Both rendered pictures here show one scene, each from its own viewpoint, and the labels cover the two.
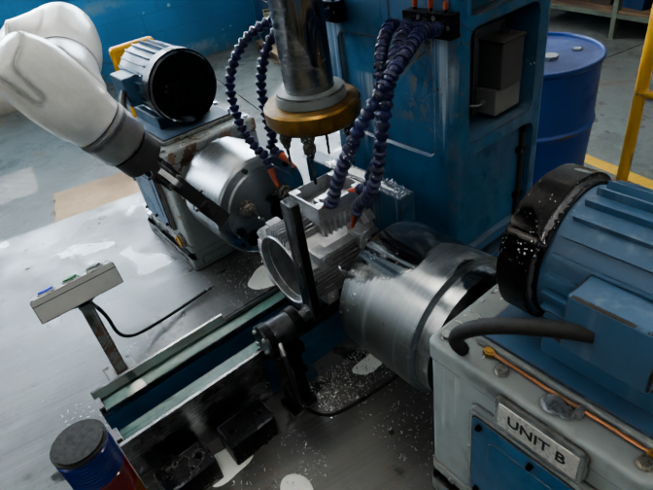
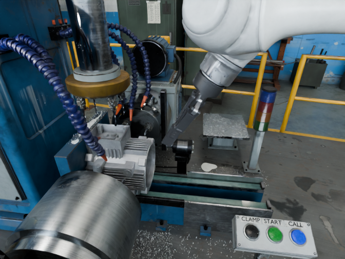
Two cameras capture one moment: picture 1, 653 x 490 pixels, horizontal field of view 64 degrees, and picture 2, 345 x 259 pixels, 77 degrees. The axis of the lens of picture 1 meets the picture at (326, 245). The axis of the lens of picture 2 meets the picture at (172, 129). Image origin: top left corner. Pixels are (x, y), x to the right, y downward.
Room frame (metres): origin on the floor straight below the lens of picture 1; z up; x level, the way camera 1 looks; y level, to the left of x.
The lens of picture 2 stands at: (1.26, 0.55, 1.52)
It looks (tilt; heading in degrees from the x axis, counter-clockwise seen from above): 30 degrees down; 221
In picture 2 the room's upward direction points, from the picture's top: straight up
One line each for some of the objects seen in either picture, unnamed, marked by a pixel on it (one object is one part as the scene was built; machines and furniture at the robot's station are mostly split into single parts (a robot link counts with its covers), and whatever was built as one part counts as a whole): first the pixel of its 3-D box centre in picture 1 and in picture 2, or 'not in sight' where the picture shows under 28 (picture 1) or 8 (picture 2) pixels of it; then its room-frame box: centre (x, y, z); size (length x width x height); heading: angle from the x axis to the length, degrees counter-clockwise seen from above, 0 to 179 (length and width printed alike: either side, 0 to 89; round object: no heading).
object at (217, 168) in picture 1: (233, 186); (70, 256); (1.21, 0.21, 1.04); 0.37 x 0.25 x 0.25; 33
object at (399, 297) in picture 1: (439, 313); (145, 116); (0.63, -0.17, 1.04); 0.41 x 0.25 x 0.25; 33
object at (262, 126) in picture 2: not in sight; (261, 124); (0.36, 0.30, 1.05); 0.06 x 0.06 x 0.04
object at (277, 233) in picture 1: (320, 248); (123, 163); (0.91, 0.01, 1.01); 0.20 x 0.19 x 0.19; 123
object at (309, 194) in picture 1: (327, 203); (109, 140); (0.93, -0.02, 1.11); 0.12 x 0.11 x 0.07; 123
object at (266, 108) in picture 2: (104, 478); (265, 105); (0.36, 0.30, 1.14); 0.06 x 0.06 x 0.04
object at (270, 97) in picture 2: (88, 456); (268, 95); (0.36, 0.30, 1.19); 0.06 x 0.06 x 0.04
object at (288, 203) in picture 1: (301, 263); (164, 121); (0.73, 0.05, 1.12); 0.04 x 0.03 x 0.26; 123
